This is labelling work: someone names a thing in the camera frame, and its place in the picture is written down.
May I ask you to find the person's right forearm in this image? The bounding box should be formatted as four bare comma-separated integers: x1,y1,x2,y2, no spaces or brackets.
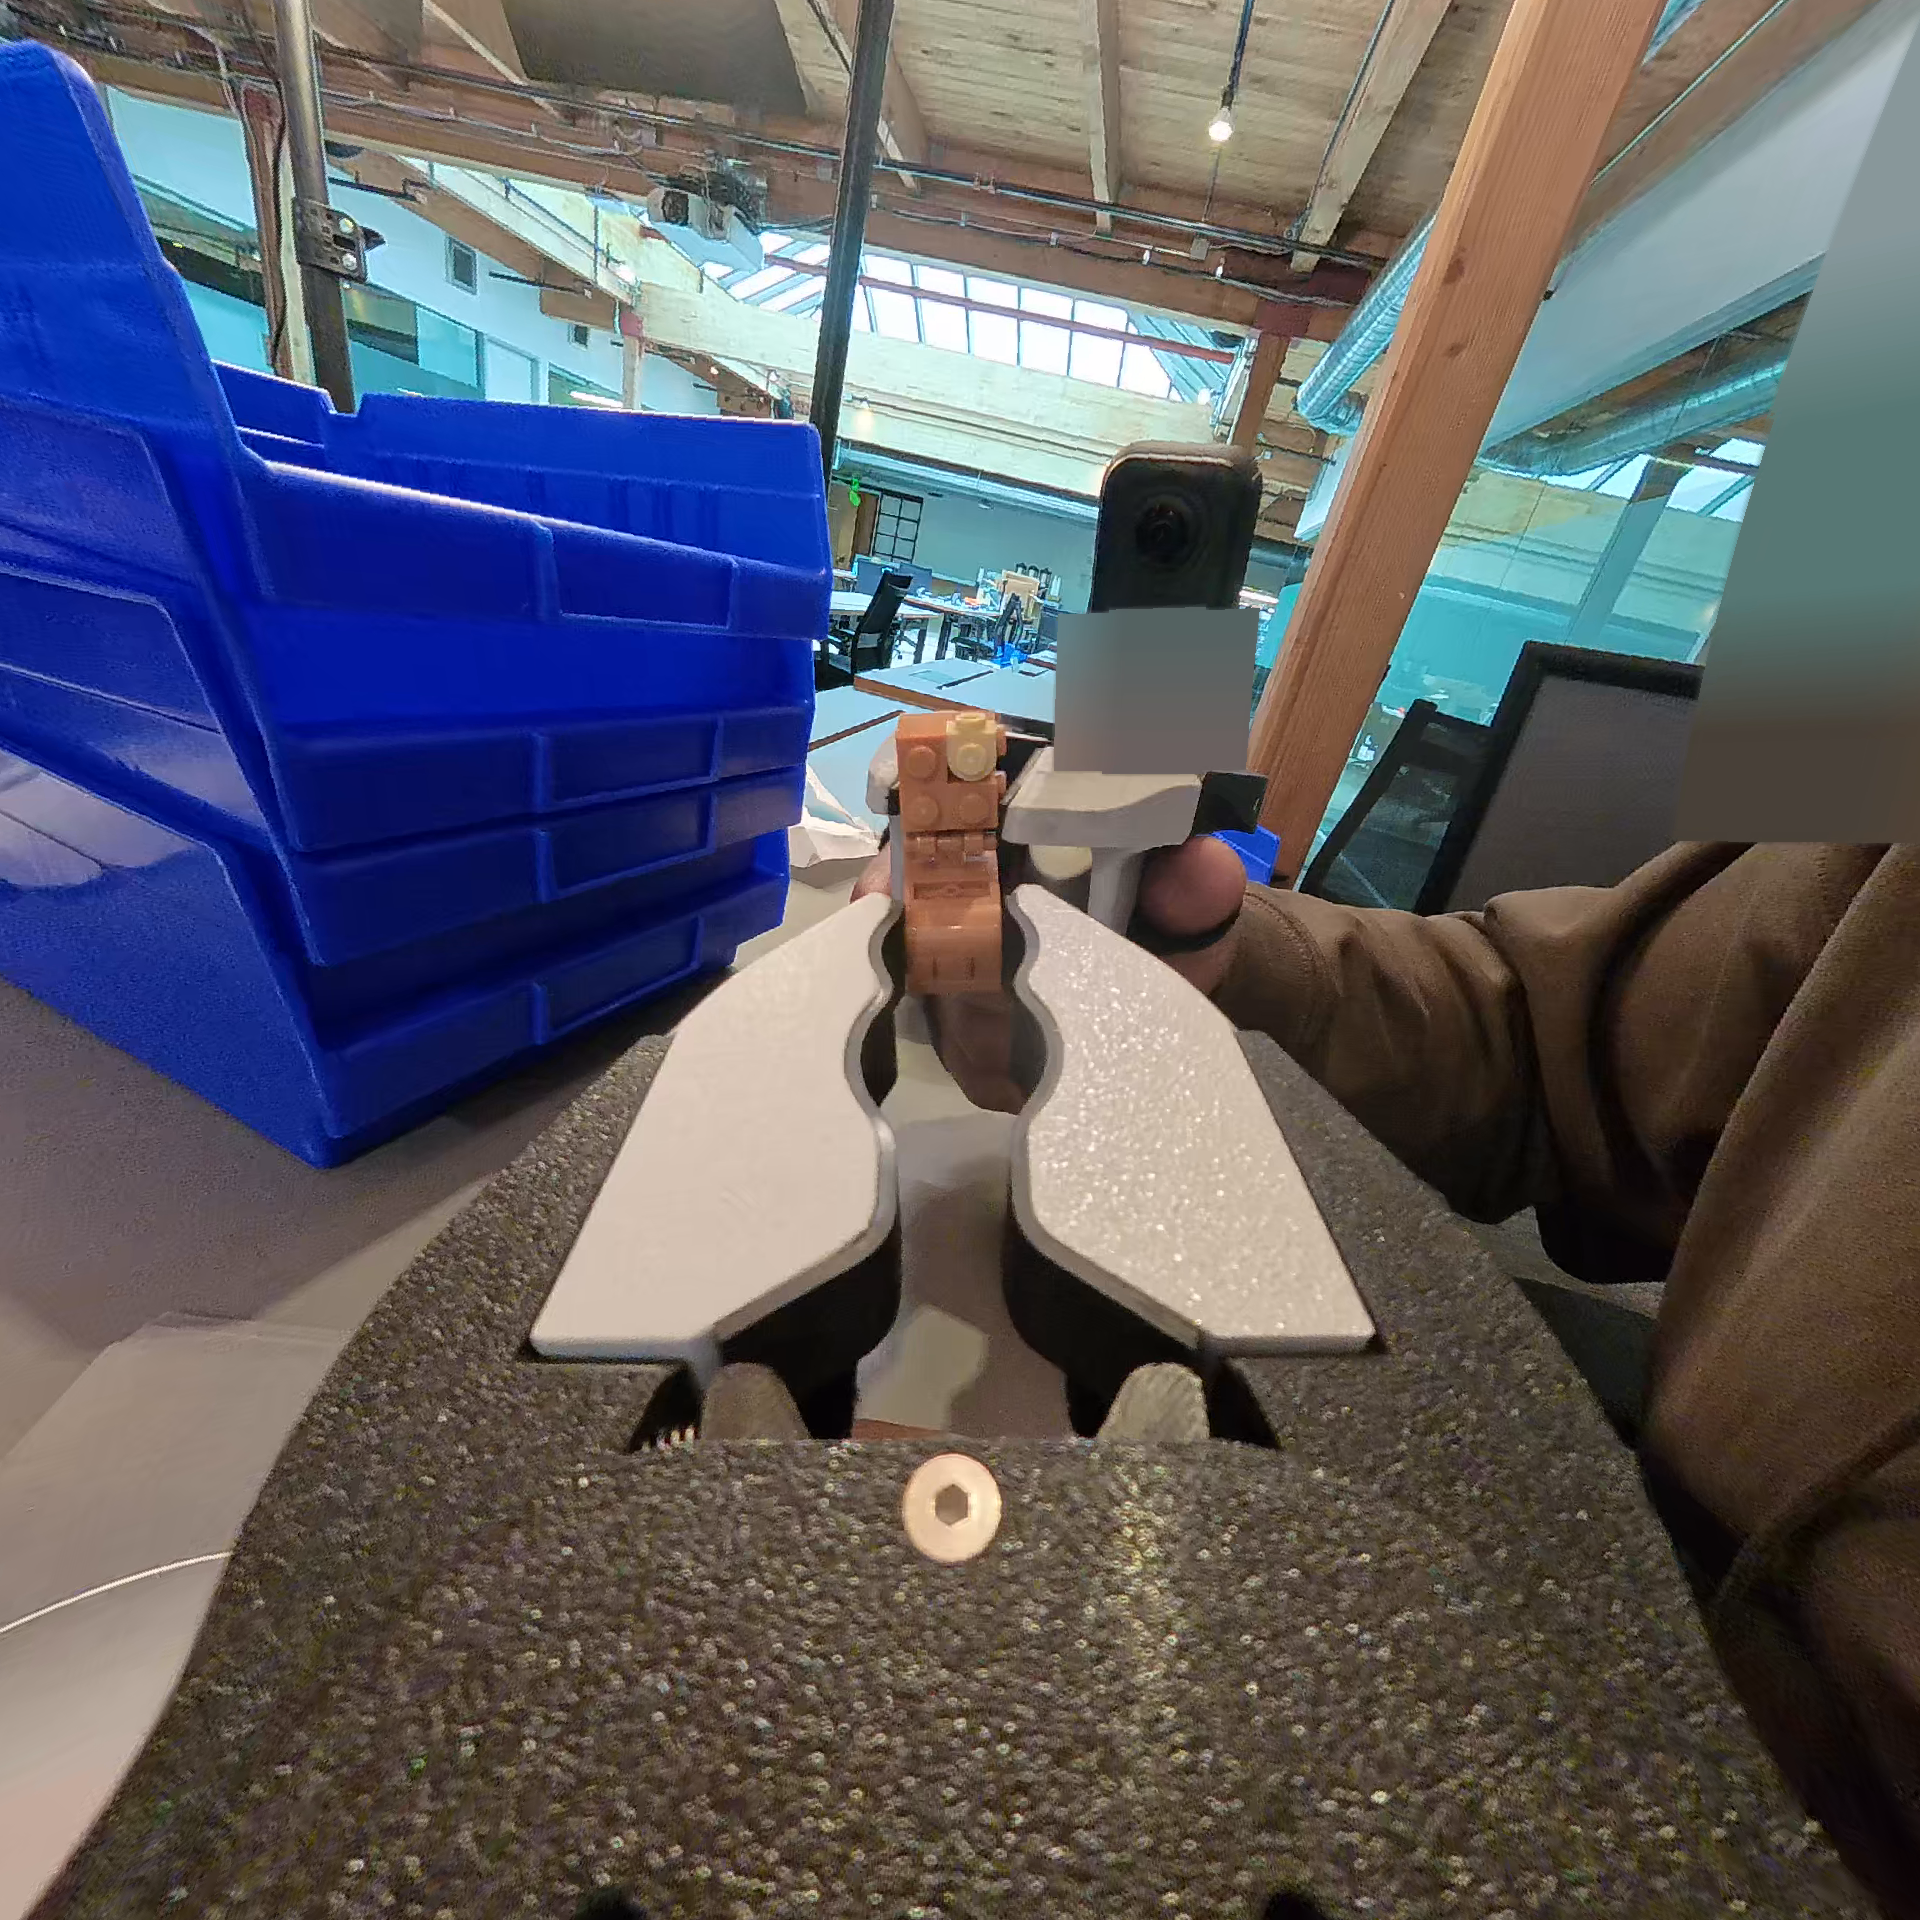
1213,850,1800,1216

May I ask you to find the grey desk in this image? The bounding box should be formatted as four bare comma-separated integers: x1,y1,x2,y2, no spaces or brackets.
0,677,1563,1920

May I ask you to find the large black screen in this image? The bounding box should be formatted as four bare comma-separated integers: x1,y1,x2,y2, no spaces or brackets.
1448,637,1702,912

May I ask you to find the person's brown jacket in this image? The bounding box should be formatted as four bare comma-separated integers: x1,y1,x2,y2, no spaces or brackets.
1501,842,1920,1920

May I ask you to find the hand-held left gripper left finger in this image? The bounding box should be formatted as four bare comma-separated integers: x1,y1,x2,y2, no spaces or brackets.
525,893,906,1374

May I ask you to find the black office chair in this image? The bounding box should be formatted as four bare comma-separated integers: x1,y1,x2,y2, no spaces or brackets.
1303,696,1493,912

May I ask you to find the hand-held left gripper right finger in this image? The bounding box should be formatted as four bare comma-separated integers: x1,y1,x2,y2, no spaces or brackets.
1004,883,1387,1363

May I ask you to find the wooden pillar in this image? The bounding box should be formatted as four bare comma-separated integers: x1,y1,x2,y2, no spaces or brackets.
1243,0,1671,876

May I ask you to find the person's right hand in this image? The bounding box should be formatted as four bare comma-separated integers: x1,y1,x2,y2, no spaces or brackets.
1136,836,1254,996

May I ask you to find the small orange brick assembly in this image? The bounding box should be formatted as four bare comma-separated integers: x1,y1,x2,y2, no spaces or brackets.
898,708,1029,1097

